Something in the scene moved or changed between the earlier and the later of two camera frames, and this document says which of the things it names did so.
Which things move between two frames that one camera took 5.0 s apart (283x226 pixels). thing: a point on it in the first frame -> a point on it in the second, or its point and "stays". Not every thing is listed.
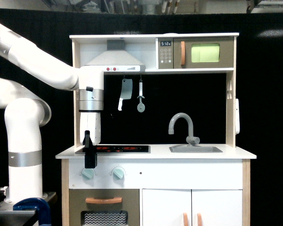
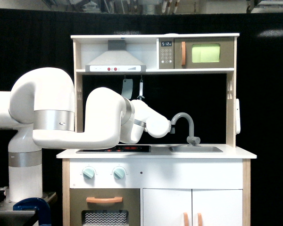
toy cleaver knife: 126,91 stays
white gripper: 90,135 -> 157,125
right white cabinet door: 217,207 stays
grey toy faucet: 191,140 stays
